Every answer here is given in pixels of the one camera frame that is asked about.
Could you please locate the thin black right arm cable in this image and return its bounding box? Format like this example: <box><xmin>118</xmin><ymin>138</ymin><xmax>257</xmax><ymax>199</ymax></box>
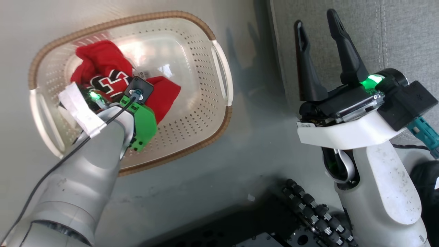
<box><xmin>391</xmin><ymin>143</ymin><xmax>433</xmax><ymax>152</ymax></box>

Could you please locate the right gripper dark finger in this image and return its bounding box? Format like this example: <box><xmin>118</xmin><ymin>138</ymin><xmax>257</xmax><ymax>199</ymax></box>
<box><xmin>294</xmin><ymin>20</ymin><xmax>329</xmax><ymax>102</ymax></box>
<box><xmin>326</xmin><ymin>8</ymin><xmax>370</xmax><ymax>87</ymax></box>

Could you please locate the white perforated laundry basket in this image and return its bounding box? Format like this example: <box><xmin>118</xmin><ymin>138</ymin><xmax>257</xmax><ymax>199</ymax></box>
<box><xmin>28</xmin><ymin>10</ymin><xmax>235</xmax><ymax>177</ymax></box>

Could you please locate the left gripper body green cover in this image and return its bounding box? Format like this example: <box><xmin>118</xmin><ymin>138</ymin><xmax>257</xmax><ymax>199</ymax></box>
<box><xmin>58</xmin><ymin>82</ymin><xmax>158</xmax><ymax>152</ymax></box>

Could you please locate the red basketball jersey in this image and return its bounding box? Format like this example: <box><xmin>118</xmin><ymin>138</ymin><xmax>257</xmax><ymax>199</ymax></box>
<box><xmin>70</xmin><ymin>40</ymin><xmax>181</xmax><ymax>125</ymax></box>

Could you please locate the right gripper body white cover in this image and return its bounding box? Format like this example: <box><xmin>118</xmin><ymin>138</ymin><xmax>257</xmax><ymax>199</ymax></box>
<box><xmin>296</xmin><ymin>68</ymin><xmax>411</xmax><ymax>150</ymax></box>

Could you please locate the grey fabric sofa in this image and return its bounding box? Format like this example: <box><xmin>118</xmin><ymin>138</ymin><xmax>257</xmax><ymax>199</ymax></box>
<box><xmin>270</xmin><ymin>0</ymin><xmax>439</xmax><ymax>149</ymax></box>

